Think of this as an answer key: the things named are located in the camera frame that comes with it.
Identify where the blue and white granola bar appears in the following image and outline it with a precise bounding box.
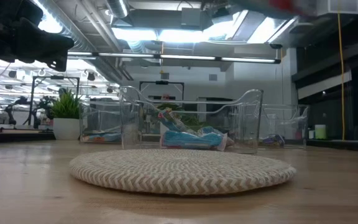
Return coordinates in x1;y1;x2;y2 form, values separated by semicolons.
84;132;122;143

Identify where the grassy plant in white pot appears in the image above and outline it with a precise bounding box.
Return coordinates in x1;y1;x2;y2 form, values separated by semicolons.
50;88;83;141

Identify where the clear plastic storage bin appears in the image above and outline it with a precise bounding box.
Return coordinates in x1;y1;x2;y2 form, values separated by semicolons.
79;101;124;144
259;104;310;150

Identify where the long light strip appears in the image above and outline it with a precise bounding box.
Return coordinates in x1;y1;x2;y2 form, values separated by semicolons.
67;51;282;65

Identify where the wide clear plastic bin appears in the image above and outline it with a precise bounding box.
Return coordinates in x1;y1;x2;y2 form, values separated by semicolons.
119;85;264;155

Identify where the pale green cylindrical container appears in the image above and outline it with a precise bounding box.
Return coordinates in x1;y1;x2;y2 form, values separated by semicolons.
314;124;327;140

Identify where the broad-leaf plant in white pot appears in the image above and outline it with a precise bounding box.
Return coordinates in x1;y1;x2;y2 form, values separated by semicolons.
155;103;217;138

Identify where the round woven beige mat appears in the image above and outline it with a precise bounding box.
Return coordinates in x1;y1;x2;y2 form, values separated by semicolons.
69;148;298;196

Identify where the large black background frame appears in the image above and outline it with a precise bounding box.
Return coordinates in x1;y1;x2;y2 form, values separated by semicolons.
31;75;80;125

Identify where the yellow extension cable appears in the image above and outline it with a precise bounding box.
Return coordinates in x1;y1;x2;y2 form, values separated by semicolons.
336;12;346;141

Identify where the small black background frame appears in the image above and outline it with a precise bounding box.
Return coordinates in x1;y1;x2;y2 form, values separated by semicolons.
139;80;185;101

